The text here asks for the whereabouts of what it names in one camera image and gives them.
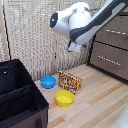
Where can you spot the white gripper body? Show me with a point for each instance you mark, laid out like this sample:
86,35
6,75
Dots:
76,47

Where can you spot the yellow red snack box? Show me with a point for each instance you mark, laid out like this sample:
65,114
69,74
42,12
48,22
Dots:
70,82

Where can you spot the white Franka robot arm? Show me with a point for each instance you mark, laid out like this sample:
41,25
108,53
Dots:
83,20

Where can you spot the dark wooden drawer cabinet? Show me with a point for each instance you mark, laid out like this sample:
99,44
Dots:
91,53

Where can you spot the blue bowl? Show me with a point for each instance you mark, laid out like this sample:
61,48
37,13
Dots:
48,81

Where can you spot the yellow bowl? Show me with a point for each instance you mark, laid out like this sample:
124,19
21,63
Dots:
64,98

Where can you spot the black fabric storage bin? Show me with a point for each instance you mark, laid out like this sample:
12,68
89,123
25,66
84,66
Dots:
16,96

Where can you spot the wooden screen post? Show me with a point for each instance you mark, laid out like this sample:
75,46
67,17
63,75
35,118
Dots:
3,30

